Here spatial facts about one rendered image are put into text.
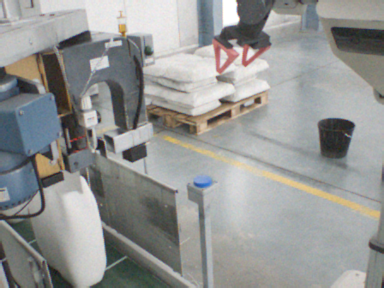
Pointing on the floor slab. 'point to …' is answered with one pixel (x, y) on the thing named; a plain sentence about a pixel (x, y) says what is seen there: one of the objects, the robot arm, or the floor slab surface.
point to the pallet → (197, 124)
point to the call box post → (206, 245)
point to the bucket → (335, 136)
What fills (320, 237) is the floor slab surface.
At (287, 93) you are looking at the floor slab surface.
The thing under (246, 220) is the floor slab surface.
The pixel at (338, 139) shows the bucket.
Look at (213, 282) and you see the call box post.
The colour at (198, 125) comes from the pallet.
